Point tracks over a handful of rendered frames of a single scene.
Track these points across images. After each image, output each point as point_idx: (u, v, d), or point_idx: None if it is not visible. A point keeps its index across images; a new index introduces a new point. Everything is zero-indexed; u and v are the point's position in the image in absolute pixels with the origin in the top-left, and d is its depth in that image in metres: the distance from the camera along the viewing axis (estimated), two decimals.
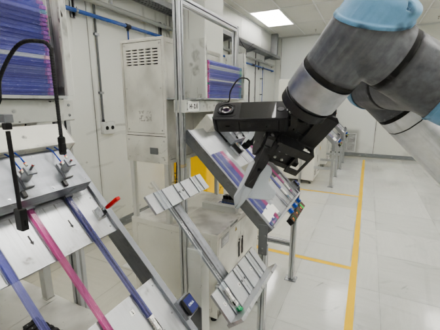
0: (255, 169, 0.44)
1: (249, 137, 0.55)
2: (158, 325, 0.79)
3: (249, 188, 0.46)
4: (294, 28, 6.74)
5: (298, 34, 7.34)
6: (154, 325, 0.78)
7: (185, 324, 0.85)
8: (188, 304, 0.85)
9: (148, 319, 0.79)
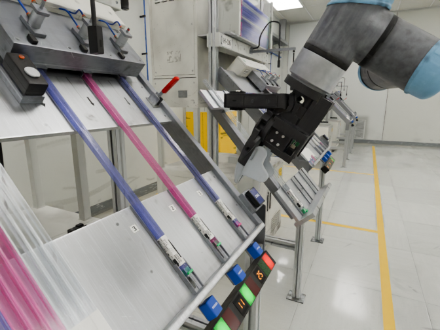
0: (244, 147, 0.49)
1: None
2: (227, 209, 0.70)
3: (241, 165, 0.51)
4: (304, 12, 6.66)
5: (306, 19, 7.25)
6: (224, 208, 0.70)
7: (251, 218, 0.77)
8: (255, 196, 0.77)
9: (215, 203, 0.71)
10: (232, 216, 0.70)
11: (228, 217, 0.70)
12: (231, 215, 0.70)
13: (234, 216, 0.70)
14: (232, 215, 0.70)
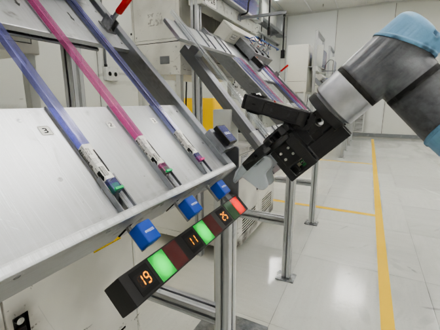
0: (253, 154, 0.48)
1: None
2: (188, 141, 0.59)
3: (244, 169, 0.51)
4: (302, 2, 6.54)
5: (304, 11, 7.14)
6: (183, 139, 0.58)
7: (220, 158, 0.65)
8: (224, 132, 0.65)
9: (174, 135, 0.59)
10: (194, 149, 0.58)
11: (188, 150, 0.58)
12: (192, 148, 0.58)
13: (195, 150, 0.59)
14: (194, 148, 0.59)
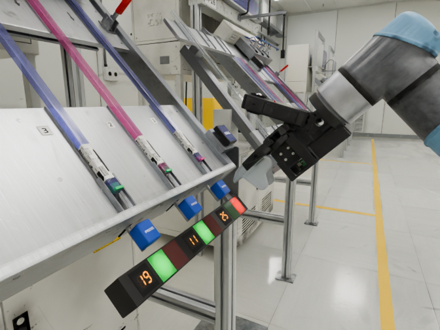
0: (253, 154, 0.48)
1: None
2: (188, 141, 0.59)
3: (244, 169, 0.51)
4: (302, 2, 6.54)
5: (304, 11, 7.14)
6: (183, 139, 0.58)
7: (220, 158, 0.65)
8: (224, 132, 0.65)
9: (174, 135, 0.59)
10: (194, 149, 0.58)
11: (188, 150, 0.58)
12: (192, 148, 0.58)
13: (195, 149, 0.59)
14: (194, 148, 0.59)
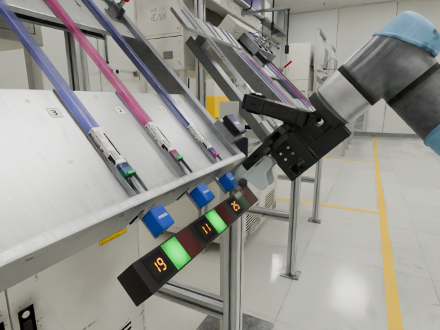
0: (253, 154, 0.48)
1: None
2: (201, 135, 0.57)
3: (244, 169, 0.51)
4: (302, 1, 6.53)
5: (306, 10, 7.12)
6: (198, 133, 0.56)
7: (230, 148, 0.64)
8: (234, 122, 0.64)
9: (188, 129, 0.57)
10: (208, 144, 0.57)
11: (203, 145, 0.56)
12: (206, 143, 0.56)
13: (209, 144, 0.57)
14: (208, 143, 0.57)
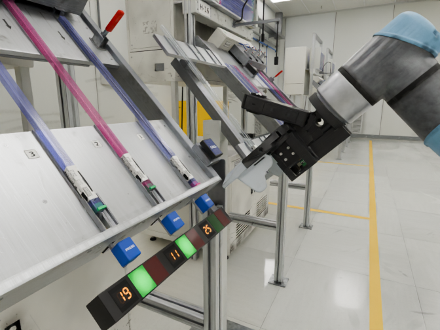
0: (258, 147, 0.46)
1: None
2: (184, 167, 0.60)
3: (243, 167, 0.47)
4: (300, 4, 6.57)
5: None
6: (179, 165, 0.60)
7: (207, 171, 0.67)
8: (210, 146, 0.67)
9: (170, 161, 0.61)
10: (190, 175, 0.60)
11: (184, 176, 0.60)
12: (188, 174, 0.60)
13: (191, 175, 0.60)
14: (190, 173, 0.60)
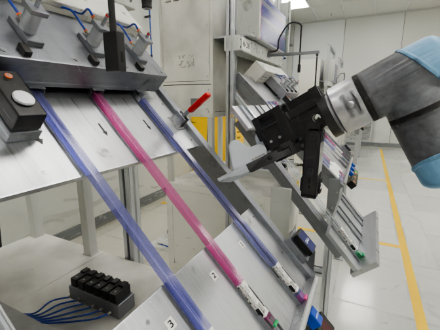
0: None
1: (251, 171, 0.48)
2: (288, 276, 0.55)
3: None
4: (310, 12, 6.51)
5: (311, 19, 7.10)
6: (284, 275, 0.54)
7: (301, 268, 0.62)
8: (306, 241, 0.62)
9: (273, 269, 0.55)
10: (295, 286, 0.54)
11: (290, 288, 0.54)
12: (294, 285, 0.54)
13: (296, 285, 0.54)
14: (294, 283, 0.54)
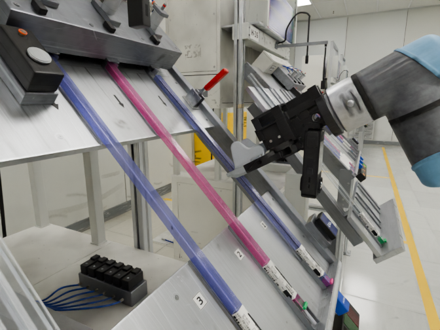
0: None
1: None
2: (313, 259, 0.52)
3: None
4: (311, 10, 6.48)
5: (313, 18, 7.07)
6: (309, 258, 0.51)
7: (323, 253, 0.59)
8: (328, 224, 0.59)
9: (296, 251, 0.52)
10: (321, 270, 0.51)
11: (315, 272, 0.51)
12: (319, 268, 0.51)
13: (321, 269, 0.52)
14: (319, 267, 0.52)
